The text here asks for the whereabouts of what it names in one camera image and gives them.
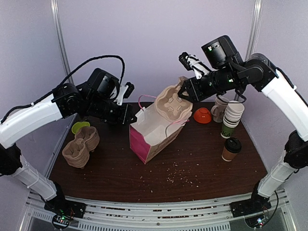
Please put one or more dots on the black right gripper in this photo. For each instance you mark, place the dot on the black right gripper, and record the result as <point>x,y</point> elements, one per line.
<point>192,89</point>

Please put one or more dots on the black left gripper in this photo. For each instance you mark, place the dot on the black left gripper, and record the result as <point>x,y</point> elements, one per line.
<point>127,109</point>

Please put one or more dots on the single cardboard cup carrier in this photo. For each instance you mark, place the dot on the single cardboard cup carrier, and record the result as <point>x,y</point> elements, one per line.
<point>173,101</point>

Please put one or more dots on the pink and white paper bag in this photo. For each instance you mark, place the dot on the pink and white paper bag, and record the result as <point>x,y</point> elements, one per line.
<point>152,132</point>

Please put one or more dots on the stack of paper cups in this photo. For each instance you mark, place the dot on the stack of paper cups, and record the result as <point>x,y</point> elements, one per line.
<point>231,118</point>

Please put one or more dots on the stack of cardboard cup carriers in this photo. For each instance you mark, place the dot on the stack of cardboard cup carriers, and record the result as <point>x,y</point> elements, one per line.
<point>77,152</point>

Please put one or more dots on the single black cup lid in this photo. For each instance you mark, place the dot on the single black cup lid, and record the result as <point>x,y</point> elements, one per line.
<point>233,145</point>

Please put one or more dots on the single brown paper cup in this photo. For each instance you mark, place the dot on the single brown paper cup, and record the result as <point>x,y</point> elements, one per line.
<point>229,153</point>

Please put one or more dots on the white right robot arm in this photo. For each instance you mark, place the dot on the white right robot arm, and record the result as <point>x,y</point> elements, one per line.
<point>273,83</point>

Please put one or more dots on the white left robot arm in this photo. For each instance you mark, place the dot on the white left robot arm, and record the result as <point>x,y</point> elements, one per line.
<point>15,129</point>

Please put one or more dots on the orange bowl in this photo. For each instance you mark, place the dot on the orange bowl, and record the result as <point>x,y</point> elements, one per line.
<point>202,116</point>

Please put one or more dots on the beige ceramic mug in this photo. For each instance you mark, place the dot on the beige ceramic mug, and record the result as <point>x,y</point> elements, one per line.
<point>218,110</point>

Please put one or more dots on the lime green bowl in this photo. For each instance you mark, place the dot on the lime green bowl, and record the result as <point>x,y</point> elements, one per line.
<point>78,125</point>

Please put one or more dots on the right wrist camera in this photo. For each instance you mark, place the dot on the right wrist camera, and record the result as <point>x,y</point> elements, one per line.
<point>191,63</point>

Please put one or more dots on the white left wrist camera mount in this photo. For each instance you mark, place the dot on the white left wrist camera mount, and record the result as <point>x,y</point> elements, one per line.
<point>124,92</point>

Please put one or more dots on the right aluminium frame post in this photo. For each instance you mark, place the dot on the right aluminium frame post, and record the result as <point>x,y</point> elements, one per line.
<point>255,27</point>

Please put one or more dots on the aluminium frame post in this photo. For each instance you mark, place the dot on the aluminium frame post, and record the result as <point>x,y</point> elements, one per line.
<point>59,33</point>
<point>255,27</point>

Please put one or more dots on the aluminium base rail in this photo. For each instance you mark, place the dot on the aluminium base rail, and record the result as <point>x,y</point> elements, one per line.
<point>201,215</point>

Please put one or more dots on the left aluminium frame post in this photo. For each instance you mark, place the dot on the left aluminium frame post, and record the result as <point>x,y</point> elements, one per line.
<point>59,33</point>

